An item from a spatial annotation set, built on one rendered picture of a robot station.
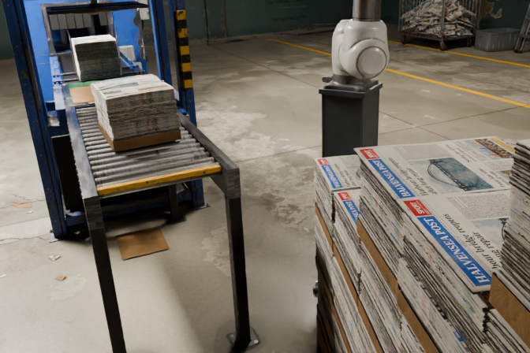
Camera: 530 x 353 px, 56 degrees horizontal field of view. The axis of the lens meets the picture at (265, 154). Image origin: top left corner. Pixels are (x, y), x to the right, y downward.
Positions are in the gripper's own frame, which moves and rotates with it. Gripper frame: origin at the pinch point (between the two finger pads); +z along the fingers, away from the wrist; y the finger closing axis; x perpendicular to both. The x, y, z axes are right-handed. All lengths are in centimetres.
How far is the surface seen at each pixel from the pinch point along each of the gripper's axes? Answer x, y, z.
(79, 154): 4, -1, 83
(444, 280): -138, -61, 24
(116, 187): -38, -21, 72
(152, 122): -11, 15, 59
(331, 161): -84, 24, 34
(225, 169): -54, 10, 55
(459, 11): 95, 752, -164
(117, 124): -4, 4, 64
